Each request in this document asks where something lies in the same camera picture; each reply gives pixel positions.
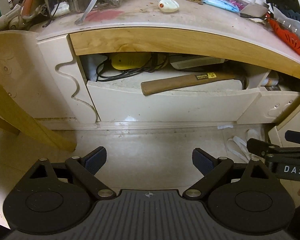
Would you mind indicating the grey vented box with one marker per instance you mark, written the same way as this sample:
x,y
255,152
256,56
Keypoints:
x,y
186,61

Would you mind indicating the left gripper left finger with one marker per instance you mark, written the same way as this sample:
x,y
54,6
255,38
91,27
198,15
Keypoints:
x,y
53,197

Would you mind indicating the white drawer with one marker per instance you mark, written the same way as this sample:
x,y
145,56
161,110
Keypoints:
x,y
121,104
270,106

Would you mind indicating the clear plastic bag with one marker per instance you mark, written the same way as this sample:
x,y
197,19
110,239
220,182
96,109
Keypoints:
x,y
286,23

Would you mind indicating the wooden chair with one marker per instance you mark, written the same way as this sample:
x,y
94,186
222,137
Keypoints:
x,y
28,92

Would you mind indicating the wooden handle hammer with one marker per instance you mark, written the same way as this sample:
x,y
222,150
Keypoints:
x,y
171,83

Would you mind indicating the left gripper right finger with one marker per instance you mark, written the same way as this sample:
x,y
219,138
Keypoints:
x,y
245,198

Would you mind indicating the orange plastic basket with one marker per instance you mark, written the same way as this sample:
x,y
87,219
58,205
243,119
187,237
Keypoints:
x,y
289,38

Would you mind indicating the white tube can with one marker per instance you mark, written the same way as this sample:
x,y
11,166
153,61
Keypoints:
x,y
271,80

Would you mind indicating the yellow plastic device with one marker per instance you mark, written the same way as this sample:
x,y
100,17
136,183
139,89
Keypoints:
x,y
130,60

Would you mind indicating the white oval plastic device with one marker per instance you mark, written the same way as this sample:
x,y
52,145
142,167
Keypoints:
x,y
168,6

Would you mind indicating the white right drawer front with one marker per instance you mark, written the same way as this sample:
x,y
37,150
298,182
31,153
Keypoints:
x,y
270,106

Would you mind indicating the blue face mask pack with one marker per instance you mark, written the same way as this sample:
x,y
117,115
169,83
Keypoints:
x,y
222,4

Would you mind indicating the wooden desk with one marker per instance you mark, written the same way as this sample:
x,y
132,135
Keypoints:
x,y
139,26

